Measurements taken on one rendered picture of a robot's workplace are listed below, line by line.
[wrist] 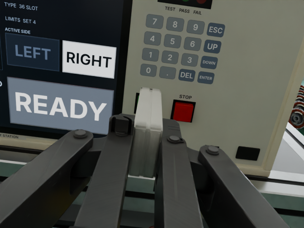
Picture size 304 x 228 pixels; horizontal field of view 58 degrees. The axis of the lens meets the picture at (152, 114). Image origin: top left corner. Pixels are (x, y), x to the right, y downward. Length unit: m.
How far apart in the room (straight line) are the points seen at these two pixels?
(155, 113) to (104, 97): 0.13
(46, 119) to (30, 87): 0.04
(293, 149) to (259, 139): 0.13
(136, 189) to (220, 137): 0.10
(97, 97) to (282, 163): 0.24
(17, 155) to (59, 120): 0.06
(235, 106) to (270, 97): 0.04
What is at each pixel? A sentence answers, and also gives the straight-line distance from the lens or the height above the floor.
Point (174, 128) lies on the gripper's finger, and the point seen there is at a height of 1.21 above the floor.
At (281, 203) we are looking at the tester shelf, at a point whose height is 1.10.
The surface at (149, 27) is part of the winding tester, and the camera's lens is 0.26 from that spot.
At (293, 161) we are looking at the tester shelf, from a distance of 0.40.
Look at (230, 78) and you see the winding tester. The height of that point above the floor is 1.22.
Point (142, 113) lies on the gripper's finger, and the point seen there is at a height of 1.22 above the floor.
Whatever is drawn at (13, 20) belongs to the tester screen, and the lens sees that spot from 0.29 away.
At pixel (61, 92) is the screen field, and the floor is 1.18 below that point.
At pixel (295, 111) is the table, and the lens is 1.63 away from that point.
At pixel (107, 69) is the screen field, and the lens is 0.27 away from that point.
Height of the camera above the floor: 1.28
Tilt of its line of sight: 22 degrees down
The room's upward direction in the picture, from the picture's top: 8 degrees clockwise
